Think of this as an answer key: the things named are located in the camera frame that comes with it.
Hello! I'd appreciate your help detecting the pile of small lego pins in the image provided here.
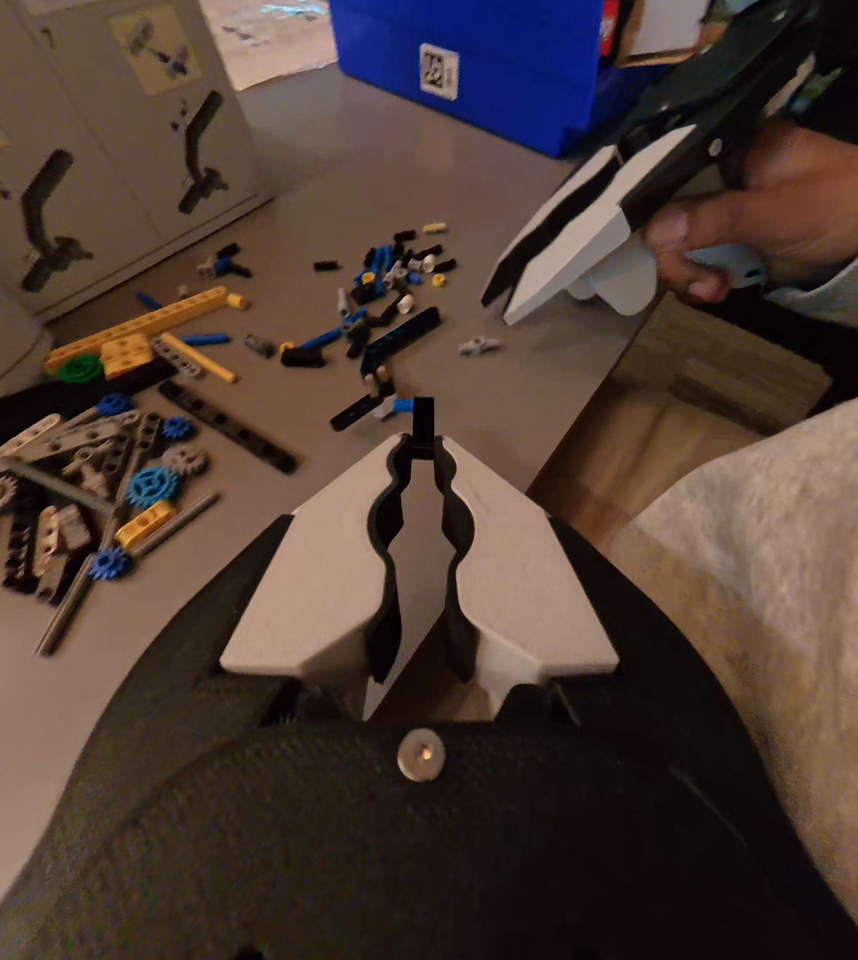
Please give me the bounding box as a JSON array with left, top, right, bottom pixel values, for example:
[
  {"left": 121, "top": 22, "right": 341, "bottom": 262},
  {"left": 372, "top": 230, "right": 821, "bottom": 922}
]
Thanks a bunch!
[{"left": 279, "top": 221, "right": 460, "bottom": 369}]

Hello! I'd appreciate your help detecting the white printed paper sheet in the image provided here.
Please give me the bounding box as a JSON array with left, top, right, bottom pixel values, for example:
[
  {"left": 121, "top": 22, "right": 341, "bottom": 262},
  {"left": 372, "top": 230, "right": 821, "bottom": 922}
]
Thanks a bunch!
[{"left": 200, "top": 0, "right": 340, "bottom": 91}]

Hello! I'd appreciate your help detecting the yellow lego beam assembly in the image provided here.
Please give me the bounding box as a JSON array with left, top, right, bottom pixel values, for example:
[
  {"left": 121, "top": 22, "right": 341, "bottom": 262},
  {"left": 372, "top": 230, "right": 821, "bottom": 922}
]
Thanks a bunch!
[{"left": 42, "top": 286, "right": 250, "bottom": 384}]

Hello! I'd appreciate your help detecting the person's right hand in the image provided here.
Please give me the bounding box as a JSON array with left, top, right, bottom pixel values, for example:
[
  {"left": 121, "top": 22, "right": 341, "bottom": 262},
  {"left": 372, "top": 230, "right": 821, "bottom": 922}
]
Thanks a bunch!
[{"left": 642, "top": 120, "right": 858, "bottom": 305}]

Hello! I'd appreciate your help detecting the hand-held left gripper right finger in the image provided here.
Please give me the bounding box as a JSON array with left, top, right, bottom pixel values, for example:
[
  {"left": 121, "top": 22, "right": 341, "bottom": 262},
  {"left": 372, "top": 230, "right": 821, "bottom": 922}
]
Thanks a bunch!
[{"left": 436, "top": 435, "right": 619, "bottom": 719}]

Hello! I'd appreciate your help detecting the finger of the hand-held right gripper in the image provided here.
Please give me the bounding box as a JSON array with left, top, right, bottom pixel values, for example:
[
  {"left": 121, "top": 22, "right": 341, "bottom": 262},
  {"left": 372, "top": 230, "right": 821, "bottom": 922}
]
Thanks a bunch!
[
  {"left": 481, "top": 144, "right": 622, "bottom": 309},
  {"left": 504, "top": 123, "right": 698, "bottom": 327}
]

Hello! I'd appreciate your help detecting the pile of lego beams and gears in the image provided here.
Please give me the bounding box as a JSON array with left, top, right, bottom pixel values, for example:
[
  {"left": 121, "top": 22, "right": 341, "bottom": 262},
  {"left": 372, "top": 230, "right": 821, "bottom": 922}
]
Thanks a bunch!
[{"left": 0, "top": 390, "right": 223, "bottom": 655}]

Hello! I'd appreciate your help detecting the open lego instruction booklet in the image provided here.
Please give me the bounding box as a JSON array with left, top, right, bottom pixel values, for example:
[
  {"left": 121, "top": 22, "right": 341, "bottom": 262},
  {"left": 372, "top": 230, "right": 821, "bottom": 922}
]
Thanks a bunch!
[{"left": 0, "top": 0, "right": 274, "bottom": 421}]

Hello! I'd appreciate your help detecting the blue plastic bin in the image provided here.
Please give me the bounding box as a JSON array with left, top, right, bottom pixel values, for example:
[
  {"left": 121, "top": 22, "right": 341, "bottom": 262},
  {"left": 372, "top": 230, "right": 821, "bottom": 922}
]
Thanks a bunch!
[{"left": 327, "top": 0, "right": 670, "bottom": 159}]

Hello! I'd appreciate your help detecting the yellow lego axle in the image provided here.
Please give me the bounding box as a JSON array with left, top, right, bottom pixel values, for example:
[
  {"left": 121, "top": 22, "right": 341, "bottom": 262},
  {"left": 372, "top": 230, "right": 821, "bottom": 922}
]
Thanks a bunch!
[{"left": 161, "top": 332, "right": 238, "bottom": 384}]

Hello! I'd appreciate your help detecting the long black lego beam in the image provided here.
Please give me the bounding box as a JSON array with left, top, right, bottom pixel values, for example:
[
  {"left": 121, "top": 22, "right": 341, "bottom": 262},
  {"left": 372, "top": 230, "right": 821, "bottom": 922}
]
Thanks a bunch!
[{"left": 159, "top": 380, "right": 299, "bottom": 475}]

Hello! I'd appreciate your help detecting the black curved lego beam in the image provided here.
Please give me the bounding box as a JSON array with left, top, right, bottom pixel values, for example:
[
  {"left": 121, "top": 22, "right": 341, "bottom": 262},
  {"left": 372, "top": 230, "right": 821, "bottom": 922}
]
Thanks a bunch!
[{"left": 360, "top": 306, "right": 443, "bottom": 380}]

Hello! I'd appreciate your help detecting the cardboard box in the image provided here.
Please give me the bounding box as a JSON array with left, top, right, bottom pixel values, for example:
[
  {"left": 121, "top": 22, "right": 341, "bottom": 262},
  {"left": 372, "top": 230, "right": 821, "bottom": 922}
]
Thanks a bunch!
[{"left": 597, "top": 0, "right": 722, "bottom": 69}]

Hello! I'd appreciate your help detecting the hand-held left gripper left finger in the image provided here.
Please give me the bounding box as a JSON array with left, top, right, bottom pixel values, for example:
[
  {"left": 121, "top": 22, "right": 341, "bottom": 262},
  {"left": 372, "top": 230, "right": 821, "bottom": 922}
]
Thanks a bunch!
[{"left": 219, "top": 433, "right": 407, "bottom": 715}]

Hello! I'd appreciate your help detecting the black lego beam blue pin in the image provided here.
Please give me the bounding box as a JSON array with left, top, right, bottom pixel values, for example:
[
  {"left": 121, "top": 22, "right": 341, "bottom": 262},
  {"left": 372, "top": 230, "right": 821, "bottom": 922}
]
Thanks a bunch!
[{"left": 330, "top": 393, "right": 415, "bottom": 433}]

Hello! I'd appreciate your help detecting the small blue black lego connector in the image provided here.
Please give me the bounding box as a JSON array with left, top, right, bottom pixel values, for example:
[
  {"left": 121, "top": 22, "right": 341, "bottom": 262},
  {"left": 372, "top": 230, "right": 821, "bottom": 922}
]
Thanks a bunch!
[{"left": 198, "top": 243, "right": 253, "bottom": 281}]

